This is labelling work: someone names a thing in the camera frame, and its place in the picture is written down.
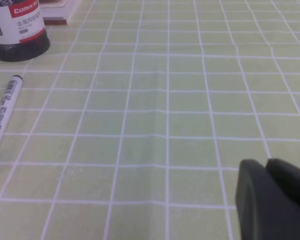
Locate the black mesh pen holder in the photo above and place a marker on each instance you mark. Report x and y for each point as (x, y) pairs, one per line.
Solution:
(23, 34)

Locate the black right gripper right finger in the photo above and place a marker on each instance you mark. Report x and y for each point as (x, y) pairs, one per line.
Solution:
(286, 176)

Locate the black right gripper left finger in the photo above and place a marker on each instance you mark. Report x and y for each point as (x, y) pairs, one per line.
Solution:
(264, 211)

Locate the white black whiteboard marker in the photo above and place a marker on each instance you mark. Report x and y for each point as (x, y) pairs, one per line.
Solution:
(8, 101)

